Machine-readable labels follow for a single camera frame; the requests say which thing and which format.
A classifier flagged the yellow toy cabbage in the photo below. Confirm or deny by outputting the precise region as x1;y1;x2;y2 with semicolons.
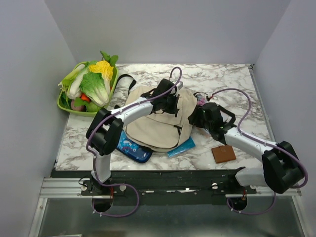
89;60;114;88

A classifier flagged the green toy lettuce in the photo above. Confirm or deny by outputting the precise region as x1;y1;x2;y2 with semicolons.
79;72;109;107

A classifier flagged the brown leather wallet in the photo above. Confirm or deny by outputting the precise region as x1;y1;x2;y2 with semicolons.
211;145;236;163

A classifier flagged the green vegetable basket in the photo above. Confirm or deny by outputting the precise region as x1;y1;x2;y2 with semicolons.
57;55;118;117

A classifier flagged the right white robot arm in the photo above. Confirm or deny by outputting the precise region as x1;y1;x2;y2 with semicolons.
188;102;306;194

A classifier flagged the beige canvas student bag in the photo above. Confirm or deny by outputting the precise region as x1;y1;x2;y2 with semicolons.
115;74;237;154

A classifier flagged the white flower cover book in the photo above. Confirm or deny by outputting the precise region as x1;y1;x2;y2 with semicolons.
194;92;209;106

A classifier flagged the white toy bok choy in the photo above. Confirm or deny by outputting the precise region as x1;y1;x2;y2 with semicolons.
58;62;88;100

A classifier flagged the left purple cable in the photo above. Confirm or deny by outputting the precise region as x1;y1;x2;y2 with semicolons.
85;66;183;217

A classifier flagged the blue pencil case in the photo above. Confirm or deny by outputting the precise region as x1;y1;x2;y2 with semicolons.
117;131;152;163

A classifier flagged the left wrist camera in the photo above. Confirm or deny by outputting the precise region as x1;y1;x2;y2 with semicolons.
176;81;183;90

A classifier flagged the blue notebook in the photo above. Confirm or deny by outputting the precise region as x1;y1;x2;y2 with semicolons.
167;136;196;158

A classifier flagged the orange toy carrot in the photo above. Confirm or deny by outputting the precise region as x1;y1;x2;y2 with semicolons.
80;93;90;102

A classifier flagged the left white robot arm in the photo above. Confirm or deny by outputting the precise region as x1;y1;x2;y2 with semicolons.
86;79;183;195

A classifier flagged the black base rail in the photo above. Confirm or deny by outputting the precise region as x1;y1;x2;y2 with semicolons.
51;169;256;206

